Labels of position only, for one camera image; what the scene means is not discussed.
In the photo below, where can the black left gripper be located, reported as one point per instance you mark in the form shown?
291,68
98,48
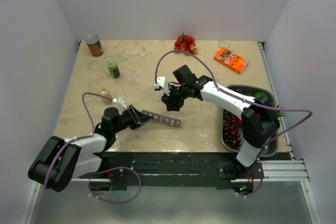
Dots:
138,118

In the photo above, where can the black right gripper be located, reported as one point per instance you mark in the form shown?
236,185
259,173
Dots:
171,104

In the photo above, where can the grey weekly pill organizer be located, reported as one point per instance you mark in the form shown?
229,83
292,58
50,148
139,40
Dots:
163,119

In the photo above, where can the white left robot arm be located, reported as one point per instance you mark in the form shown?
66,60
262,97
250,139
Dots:
62,159

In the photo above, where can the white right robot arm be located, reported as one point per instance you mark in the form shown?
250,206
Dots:
259,120

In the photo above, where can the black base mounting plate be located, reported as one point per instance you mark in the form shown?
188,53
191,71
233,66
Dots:
161,169

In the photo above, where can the bunch of red lychee fruits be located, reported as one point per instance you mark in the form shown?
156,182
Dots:
186,43

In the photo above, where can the green cylindrical container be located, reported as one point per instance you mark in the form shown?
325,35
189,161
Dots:
113,68

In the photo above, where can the dark red grape bunch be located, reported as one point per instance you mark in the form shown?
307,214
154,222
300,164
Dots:
231,134

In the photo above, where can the orange cardboard box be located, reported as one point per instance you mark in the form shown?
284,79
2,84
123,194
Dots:
231,60

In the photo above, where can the green avocado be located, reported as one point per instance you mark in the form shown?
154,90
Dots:
260,93

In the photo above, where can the tin can with dark label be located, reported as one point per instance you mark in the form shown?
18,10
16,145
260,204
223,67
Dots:
94,45

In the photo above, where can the pineapple toy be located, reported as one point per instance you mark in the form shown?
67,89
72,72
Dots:
280,114

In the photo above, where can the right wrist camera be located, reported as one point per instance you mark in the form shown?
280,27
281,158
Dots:
162,83

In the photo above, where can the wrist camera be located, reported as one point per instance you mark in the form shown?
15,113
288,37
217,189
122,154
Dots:
119,102
162,83

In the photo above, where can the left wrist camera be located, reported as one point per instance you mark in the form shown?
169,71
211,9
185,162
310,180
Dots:
119,102

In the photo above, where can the aluminium frame rail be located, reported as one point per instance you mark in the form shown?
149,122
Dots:
282,170

